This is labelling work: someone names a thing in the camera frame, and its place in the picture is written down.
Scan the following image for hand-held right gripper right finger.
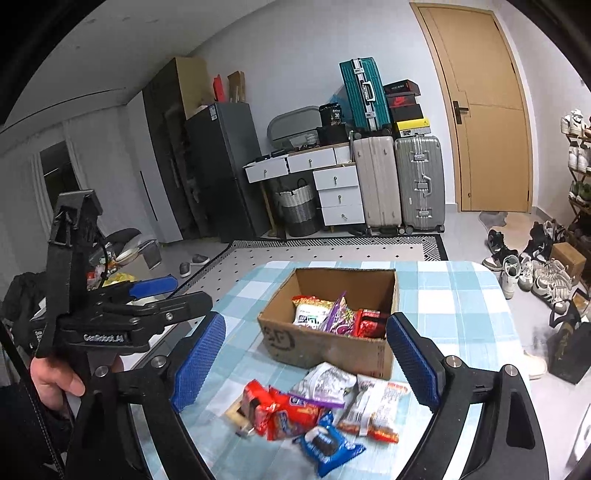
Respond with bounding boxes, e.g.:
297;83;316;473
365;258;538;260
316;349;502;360
385;312;551;480

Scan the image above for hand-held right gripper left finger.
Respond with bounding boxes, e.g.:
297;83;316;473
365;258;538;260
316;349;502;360
65;311;227;480

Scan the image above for blue checked tablecloth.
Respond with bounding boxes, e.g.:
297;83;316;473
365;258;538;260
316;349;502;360
133;260;523;480

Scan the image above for woven laundry basket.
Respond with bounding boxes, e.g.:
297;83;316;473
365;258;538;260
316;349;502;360
276;178;322;237

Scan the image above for person's left forearm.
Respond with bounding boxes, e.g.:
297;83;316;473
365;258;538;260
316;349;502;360
0;382;77;480

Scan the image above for black cable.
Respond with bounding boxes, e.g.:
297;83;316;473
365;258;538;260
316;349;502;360
95;231;116;284

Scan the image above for purple yellow snack packet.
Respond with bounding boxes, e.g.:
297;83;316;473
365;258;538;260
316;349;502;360
323;292;356;337

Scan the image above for black bag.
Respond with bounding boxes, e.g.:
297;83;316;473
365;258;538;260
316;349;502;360
547;294;591;387

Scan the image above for teal suitcase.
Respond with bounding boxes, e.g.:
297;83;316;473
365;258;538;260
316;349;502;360
339;57;393;136

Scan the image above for grey door mat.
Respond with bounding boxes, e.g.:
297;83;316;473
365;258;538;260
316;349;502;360
477;209;513;227

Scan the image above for wooden shoe rack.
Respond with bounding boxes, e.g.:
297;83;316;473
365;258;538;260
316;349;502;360
565;133;591;241

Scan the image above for dotted floor rug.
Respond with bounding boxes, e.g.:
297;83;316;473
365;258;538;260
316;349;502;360
161;234;450;324

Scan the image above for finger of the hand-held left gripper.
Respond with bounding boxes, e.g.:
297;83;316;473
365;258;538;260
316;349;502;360
103;291;214;332
98;274;179;304

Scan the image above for plain black shoe box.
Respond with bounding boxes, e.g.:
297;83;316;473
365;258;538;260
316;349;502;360
390;104;424;123

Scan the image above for yellow black shoe box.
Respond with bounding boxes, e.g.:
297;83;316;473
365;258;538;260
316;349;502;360
394;117;431;138

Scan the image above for glossy red snack packet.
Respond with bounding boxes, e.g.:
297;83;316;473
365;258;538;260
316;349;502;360
355;309;391;338

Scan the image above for white packet red ends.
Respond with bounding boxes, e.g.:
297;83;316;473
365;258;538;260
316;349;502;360
339;374;377;435
365;380;411;443

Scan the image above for red packet blue label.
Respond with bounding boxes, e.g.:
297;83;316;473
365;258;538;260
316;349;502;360
265;390;334;442

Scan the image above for brown cardboard box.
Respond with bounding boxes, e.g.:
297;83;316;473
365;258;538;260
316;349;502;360
257;267;399;380

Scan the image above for silver suitcase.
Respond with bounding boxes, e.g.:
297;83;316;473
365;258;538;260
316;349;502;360
393;134;447;234

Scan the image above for clear cracker packet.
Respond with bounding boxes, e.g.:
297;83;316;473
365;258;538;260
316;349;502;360
226;397;255;437

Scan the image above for blue cookie packet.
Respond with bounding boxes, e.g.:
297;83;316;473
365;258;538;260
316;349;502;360
298;410;367;477

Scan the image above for red black snack packet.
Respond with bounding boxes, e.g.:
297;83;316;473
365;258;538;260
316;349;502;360
242;380;280;437

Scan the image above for beige suitcase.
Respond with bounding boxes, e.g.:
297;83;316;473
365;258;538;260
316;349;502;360
350;134;403;234

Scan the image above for grey refrigerator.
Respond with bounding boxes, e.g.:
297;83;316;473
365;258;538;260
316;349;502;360
184;102;271;244

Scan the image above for white drawer dresser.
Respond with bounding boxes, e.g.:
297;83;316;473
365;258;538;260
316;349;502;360
244;143;366;228

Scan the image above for white curtain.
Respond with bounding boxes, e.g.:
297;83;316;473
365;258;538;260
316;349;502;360
0;117;100;296

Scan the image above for person's left hand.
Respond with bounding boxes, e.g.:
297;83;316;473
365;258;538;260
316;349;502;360
30;355;126;408

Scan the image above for grey white purple packet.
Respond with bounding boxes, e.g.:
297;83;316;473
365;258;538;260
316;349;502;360
302;362;358;408

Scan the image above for wooden door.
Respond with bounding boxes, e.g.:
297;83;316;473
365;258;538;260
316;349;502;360
410;2;544;214

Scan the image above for white slipper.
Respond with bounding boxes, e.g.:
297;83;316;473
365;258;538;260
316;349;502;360
523;350;549;380

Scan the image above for white tall cabinet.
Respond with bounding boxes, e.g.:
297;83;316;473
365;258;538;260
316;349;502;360
126;92;186;244

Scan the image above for grey oval mirror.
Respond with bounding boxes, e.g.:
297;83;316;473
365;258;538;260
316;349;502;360
267;106;322;147

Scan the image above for flat brown cardboard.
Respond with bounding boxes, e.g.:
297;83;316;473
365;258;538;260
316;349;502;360
226;70;247;105

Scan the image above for small brown carton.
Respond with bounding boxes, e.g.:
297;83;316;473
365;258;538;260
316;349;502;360
549;242;587;278

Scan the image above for black storage box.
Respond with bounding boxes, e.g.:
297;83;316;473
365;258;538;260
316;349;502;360
316;123;350;145

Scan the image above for black canister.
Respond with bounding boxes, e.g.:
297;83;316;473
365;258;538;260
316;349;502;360
318;103;345;127

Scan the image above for pile of shoes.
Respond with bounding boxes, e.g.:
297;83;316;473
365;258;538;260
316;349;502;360
482;220;591;315

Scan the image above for dark wardrobe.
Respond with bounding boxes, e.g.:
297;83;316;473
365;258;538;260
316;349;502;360
141;56;216;241

